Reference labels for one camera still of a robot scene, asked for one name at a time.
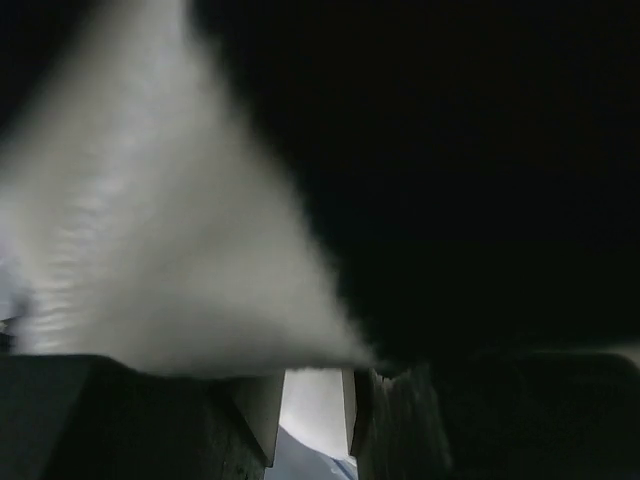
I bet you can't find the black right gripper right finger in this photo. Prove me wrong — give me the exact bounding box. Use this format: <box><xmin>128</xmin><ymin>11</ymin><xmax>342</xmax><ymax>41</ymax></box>
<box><xmin>346</xmin><ymin>352</ymin><xmax>639</xmax><ymax>479</ymax></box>

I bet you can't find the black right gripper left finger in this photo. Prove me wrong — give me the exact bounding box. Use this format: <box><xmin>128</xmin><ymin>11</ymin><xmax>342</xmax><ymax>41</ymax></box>
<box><xmin>1</xmin><ymin>355</ymin><xmax>273</xmax><ymax>480</ymax></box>

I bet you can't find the black white checkered pillowcase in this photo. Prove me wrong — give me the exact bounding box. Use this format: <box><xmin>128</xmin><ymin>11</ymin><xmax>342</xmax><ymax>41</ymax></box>
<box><xmin>1</xmin><ymin>1</ymin><xmax>639</xmax><ymax>378</ymax></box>

